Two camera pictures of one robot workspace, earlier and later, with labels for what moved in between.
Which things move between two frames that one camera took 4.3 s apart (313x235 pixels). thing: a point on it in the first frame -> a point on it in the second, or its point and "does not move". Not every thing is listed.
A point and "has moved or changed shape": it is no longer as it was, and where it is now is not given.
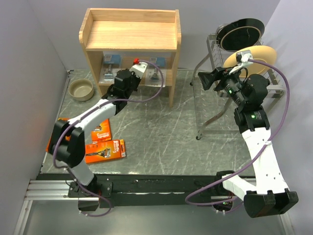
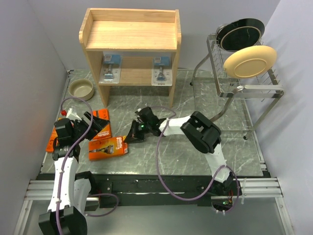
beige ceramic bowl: (81, 89) does not move
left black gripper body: (135, 81) -> (80, 128)
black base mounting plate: (114, 190) does not move
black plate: (238, 33) does not move
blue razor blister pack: (153, 77) has moved or changed shape
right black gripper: (207, 79) -> (133, 129)
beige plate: (263, 53) does not move
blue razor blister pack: (112, 63) does not move
